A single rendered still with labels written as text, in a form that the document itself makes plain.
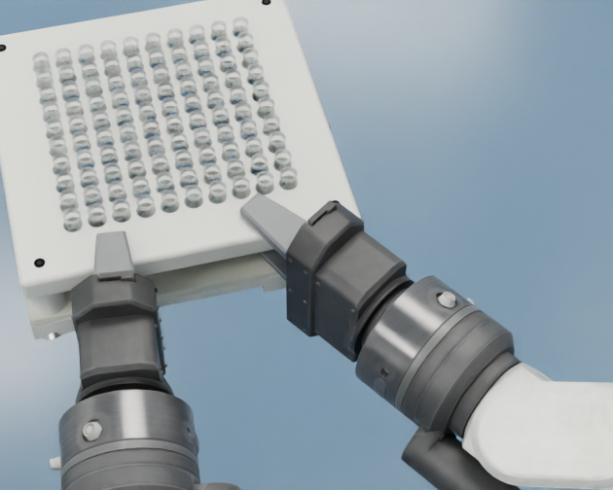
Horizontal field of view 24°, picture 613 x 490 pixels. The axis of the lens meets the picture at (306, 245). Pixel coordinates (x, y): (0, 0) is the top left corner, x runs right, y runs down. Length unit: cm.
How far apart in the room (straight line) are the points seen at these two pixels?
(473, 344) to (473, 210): 147
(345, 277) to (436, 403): 10
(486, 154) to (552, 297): 31
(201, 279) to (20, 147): 17
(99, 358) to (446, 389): 22
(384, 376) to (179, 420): 14
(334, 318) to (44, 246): 21
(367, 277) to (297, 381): 125
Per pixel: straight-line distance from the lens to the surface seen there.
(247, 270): 104
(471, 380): 92
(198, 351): 222
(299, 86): 109
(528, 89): 257
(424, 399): 93
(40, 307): 103
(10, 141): 108
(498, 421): 90
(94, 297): 92
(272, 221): 100
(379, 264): 95
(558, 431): 89
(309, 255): 94
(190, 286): 104
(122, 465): 88
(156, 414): 90
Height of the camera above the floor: 190
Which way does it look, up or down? 55 degrees down
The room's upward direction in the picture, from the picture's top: straight up
